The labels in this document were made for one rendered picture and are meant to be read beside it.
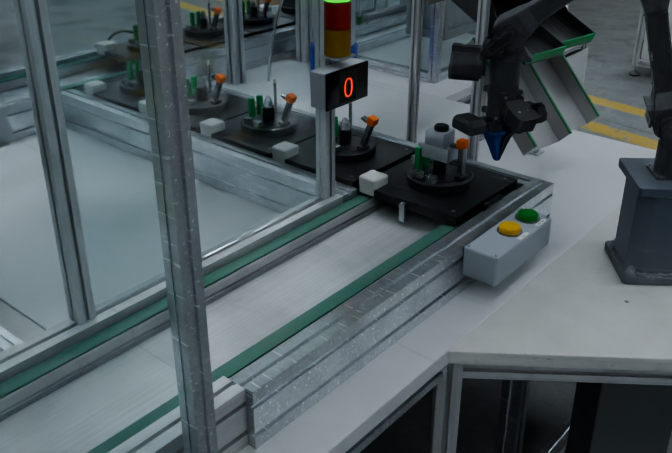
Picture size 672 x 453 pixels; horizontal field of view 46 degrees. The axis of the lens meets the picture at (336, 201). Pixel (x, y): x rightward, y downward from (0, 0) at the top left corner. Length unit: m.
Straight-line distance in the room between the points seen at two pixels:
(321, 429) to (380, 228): 0.53
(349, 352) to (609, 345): 0.45
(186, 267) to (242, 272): 0.55
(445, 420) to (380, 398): 0.26
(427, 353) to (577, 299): 0.34
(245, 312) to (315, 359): 0.20
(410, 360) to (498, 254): 0.26
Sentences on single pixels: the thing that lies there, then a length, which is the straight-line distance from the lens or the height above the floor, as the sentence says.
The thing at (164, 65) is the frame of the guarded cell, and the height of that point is 1.44.
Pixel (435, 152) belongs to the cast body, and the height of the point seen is 1.04.
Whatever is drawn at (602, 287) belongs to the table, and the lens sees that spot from 1.58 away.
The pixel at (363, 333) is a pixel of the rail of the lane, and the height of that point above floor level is 0.93.
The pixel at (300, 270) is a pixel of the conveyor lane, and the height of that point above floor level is 0.92.
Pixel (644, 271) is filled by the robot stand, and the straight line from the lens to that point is 1.61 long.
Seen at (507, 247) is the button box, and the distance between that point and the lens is 1.46.
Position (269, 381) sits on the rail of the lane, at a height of 0.96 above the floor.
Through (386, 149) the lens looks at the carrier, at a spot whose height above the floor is 0.97.
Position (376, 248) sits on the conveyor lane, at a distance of 1.52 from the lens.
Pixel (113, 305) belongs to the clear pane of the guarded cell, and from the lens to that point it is 0.84.
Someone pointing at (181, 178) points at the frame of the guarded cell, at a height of 1.32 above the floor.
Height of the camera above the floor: 1.66
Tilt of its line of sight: 26 degrees down
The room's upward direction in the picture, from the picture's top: straight up
